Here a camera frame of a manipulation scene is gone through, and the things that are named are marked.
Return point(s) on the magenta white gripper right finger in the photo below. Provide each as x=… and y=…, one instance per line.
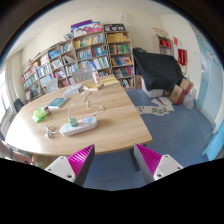
x=153, y=165

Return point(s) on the yellow book stack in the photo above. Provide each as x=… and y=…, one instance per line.
x=109, y=81

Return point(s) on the papers on floor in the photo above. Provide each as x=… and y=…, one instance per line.
x=161, y=106

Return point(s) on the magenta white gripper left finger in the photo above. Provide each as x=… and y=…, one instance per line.
x=75, y=167

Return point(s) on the teal book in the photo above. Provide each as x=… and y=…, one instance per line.
x=58, y=102

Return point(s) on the wooden table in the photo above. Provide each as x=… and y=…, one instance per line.
x=119, y=127

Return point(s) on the translucent mesh chair back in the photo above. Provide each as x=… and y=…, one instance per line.
x=82, y=75

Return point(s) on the wooden bookshelf with books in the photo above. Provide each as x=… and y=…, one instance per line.
x=106, y=48

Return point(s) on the green plastic bag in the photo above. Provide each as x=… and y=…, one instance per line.
x=39, y=114

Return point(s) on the green white charger plug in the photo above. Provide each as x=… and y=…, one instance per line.
x=73, y=122

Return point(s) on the white power strip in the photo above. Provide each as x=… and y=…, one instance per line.
x=83, y=125

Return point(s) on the red hanging banner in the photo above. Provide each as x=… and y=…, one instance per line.
x=182, y=57

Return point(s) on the black cloth covered furniture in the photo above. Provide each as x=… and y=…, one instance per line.
x=159, y=71

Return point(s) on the small silver metal clip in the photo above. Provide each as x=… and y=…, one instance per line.
x=49, y=132

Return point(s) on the brown cardboard box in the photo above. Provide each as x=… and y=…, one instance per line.
x=177, y=95

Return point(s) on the grey box on table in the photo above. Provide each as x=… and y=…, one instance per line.
x=73, y=90

